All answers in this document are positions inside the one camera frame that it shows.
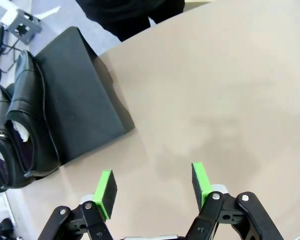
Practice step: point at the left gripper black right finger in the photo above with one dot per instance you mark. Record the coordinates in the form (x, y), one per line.
(200, 180)

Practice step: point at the white paper sheet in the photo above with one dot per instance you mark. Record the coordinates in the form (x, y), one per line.
(48, 12)

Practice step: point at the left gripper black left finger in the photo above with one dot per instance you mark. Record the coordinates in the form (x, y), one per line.
(107, 192)

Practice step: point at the white air purifier appliance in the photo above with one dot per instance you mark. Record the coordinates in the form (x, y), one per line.
(2, 13)

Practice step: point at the black metal shoe stand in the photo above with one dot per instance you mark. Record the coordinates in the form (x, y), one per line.
(77, 100)

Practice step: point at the person in black jacket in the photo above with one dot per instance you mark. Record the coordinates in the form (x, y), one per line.
(130, 17)

